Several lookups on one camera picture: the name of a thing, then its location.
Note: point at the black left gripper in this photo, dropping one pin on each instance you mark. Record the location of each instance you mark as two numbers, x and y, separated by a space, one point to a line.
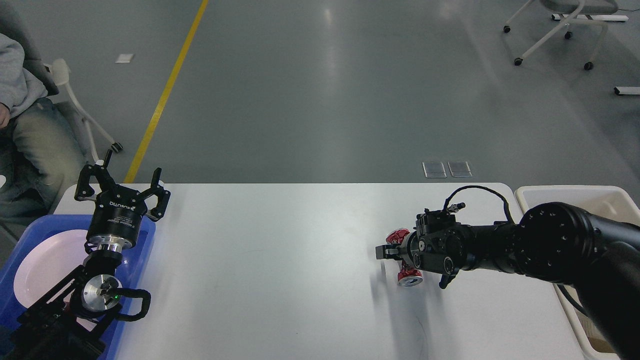
117 220

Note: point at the grey office chair left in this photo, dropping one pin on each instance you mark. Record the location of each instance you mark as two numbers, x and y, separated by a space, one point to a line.
56 78

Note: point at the pink plate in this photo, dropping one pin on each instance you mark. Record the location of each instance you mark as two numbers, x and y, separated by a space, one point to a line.
47 264

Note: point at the left floor plate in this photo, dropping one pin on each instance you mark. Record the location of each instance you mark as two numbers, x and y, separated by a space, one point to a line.
434 170

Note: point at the blue plastic tray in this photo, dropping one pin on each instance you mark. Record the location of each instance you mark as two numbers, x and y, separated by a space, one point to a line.
128 273

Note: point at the white floor tag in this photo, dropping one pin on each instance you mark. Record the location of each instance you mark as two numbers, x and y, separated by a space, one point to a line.
124 58

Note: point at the white plastic bin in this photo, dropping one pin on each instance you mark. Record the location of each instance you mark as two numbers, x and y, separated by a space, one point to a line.
609 202

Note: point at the white bar on floor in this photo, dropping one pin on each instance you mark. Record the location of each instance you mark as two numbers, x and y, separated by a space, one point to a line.
627 90

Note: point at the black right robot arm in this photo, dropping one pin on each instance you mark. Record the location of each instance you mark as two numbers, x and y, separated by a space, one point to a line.
554 242

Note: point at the white rolling chair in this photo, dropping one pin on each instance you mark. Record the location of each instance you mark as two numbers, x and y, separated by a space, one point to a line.
575 8

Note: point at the seated person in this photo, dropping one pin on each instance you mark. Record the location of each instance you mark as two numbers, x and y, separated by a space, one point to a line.
39 156

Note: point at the floor plate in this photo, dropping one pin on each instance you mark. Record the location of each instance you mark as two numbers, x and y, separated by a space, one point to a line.
434 170
460 169

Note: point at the white bar far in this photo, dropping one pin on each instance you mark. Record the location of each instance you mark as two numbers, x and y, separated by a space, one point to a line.
594 17

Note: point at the right floor plate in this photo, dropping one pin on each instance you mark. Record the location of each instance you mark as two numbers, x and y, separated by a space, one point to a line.
460 169

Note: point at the crushed red can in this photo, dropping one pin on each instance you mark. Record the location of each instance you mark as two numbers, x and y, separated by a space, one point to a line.
408 276

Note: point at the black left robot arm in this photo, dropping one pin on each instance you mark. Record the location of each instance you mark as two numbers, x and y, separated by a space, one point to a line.
69 320

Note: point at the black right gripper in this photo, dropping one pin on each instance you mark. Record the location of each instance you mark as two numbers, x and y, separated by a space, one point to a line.
426 247

